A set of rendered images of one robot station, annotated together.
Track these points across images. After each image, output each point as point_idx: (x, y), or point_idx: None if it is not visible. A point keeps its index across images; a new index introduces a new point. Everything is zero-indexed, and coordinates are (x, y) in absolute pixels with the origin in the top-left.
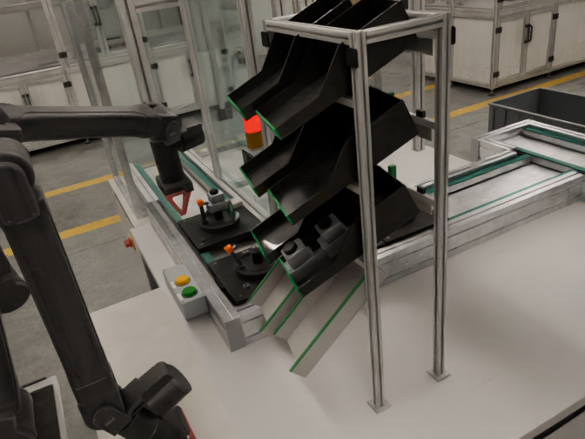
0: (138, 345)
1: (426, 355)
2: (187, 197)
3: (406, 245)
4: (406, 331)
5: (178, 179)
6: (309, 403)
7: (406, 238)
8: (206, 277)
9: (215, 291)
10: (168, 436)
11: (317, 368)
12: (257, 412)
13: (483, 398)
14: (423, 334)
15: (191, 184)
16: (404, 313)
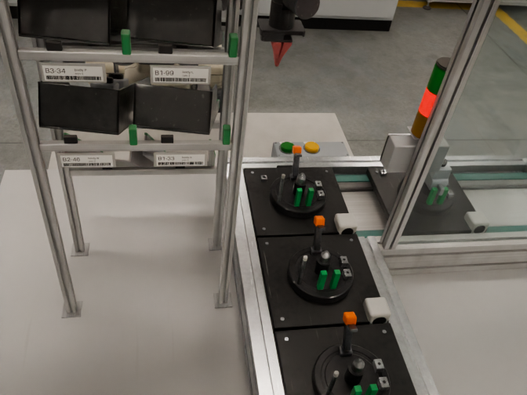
0: (272, 140)
1: (100, 313)
2: (273, 49)
3: (259, 356)
4: (147, 317)
5: (269, 23)
6: (121, 210)
7: (278, 367)
8: (308, 164)
9: (278, 164)
10: (63, 62)
11: (156, 229)
12: (139, 181)
13: (13, 324)
14: (131, 329)
15: (260, 32)
16: (177, 331)
